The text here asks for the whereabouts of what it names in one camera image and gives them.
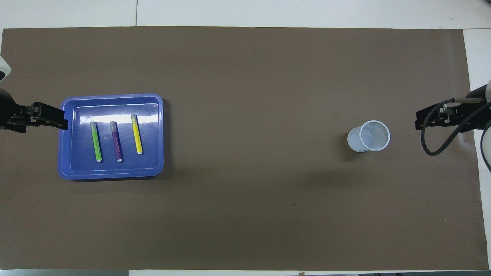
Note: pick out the yellow marker pen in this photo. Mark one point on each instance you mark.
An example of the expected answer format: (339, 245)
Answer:
(137, 134)

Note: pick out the clear plastic cup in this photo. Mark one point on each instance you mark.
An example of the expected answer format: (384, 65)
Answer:
(362, 142)

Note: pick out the blue plastic tray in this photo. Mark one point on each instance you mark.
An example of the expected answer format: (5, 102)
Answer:
(115, 168)

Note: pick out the green marker pen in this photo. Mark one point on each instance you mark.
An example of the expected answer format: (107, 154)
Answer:
(96, 142)

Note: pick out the purple marker pen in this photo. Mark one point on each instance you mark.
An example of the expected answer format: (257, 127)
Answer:
(116, 142)

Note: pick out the brown table mat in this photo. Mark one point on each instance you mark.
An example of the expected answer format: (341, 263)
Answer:
(245, 76)

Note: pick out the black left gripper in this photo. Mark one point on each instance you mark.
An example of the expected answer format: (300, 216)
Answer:
(7, 109)

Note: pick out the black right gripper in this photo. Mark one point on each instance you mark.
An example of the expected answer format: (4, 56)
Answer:
(477, 115)

